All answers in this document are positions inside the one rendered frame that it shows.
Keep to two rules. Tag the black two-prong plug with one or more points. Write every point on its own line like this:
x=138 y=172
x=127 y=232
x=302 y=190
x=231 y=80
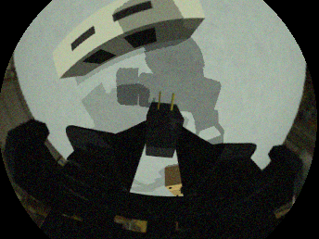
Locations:
x=164 y=125

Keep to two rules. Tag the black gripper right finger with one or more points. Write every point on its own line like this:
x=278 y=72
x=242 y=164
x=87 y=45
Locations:
x=197 y=158

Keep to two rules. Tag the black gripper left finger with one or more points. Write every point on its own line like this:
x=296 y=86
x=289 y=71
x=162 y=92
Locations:
x=122 y=149

